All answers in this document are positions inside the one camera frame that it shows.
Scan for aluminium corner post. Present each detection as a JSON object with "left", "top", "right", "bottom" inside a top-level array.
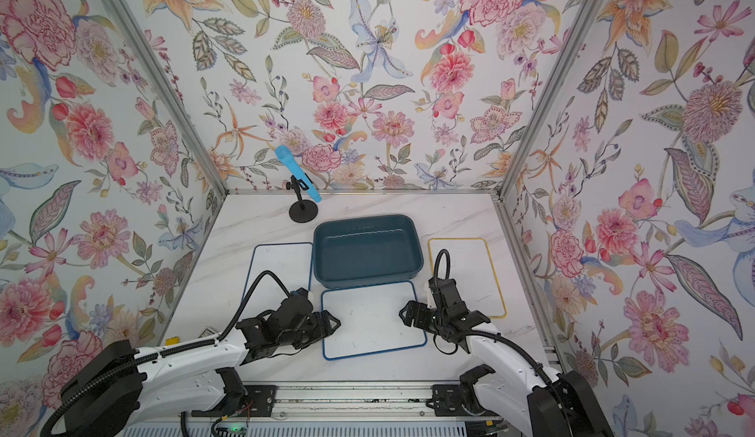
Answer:
[
  {"left": 102, "top": 0, "right": 229, "bottom": 201},
  {"left": 497, "top": 0, "right": 604, "bottom": 202}
]

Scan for yellow-framed whiteboard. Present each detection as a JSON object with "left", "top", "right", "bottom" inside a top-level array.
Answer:
[{"left": 428, "top": 238, "right": 506, "bottom": 319}]

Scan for right aluminium corner post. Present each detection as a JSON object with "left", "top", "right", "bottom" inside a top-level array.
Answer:
[{"left": 497, "top": 0, "right": 604, "bottom": 202}]

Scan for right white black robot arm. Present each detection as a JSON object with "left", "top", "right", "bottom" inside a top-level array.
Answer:
[{"left": 399, "top": 249, "right": 613, "bottom": 436}]

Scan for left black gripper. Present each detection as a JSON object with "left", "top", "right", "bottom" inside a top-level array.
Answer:
[{"left": 280, "top": 308, "right": 347, "bottom": 354}]

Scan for black microphone stand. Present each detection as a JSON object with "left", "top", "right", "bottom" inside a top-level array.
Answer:
[{"left": 286, "top": 175, "right": 319, "bottom": 224}]

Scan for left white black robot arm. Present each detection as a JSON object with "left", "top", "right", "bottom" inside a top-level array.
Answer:
[{"left": 40, "top": 270, "right": 341, "bottom": 436}]

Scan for left aluminium corner post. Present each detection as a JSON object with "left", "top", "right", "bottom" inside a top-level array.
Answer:
[{"left": 102, "top": 0, "right": 229, "bottom": 201}]

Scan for blue-framed whiteboard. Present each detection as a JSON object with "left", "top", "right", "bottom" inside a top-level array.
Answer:
[
  {"left": 241, "top": 241, "right": 315, "bottom": 320},
  {"left": 320, "top": 281, "right": 428, "bottom": 361}
]

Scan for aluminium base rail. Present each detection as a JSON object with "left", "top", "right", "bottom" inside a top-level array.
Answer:
[{"left": 117, "top": 380, "right": 597, "bottom": 423}]

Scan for blue microphone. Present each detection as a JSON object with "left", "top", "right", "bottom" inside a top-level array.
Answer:
[{"left": 274, "top": 145, "right": 322, "bottom": 203}]

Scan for teal plastic storage box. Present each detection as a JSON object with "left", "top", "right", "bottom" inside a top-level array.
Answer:
[{"left": 313, "top": 214, "right": 424, "bottom": 289}]

